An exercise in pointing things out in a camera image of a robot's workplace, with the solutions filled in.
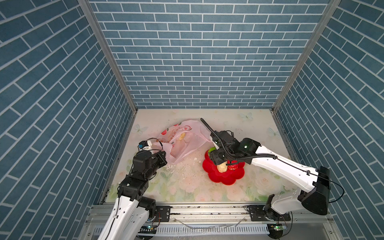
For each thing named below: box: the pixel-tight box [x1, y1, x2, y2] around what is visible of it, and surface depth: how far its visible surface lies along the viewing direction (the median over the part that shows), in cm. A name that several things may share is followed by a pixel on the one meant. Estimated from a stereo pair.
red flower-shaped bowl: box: [202, 150, 246, 186], surface depth 87 cm
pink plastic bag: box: [152, 119, 211, 164], surface depth 96 cm
